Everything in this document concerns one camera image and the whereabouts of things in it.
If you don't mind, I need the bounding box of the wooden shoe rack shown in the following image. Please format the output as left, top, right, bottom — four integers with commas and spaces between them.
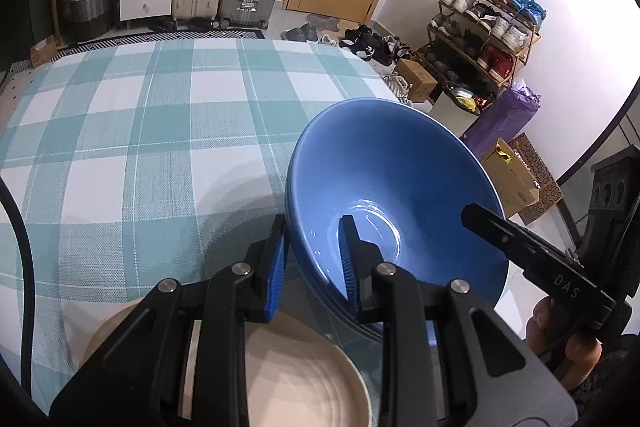
426, 0, 541, 91

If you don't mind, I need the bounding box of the teal checkered tablecloth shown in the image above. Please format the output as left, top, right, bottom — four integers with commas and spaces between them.
1, 38, 396, 409

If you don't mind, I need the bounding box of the white trash bin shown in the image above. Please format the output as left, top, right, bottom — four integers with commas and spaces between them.
428, 89, 478, 138

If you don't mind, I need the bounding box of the purple bag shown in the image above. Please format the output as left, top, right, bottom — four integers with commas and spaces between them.
462, 79, 541, 159

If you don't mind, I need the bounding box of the printed cardboard box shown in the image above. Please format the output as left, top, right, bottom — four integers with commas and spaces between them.
482, 133, 563, 225

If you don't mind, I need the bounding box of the cream plate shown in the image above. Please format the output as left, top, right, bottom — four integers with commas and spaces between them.
79, 298, 374, 427

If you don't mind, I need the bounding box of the person's right hand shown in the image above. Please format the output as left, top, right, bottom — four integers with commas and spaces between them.
526, 297, 602, 390

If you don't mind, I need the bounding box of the small brown cardboard box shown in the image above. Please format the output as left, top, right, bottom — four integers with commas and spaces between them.
395, 58, 438, 103

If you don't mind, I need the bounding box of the black cable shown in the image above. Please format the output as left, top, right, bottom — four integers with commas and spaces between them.
0, 178, 36, 400

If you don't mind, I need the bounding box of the woven laundry basket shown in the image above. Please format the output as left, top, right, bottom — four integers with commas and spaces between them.
65, 0, 113, 42

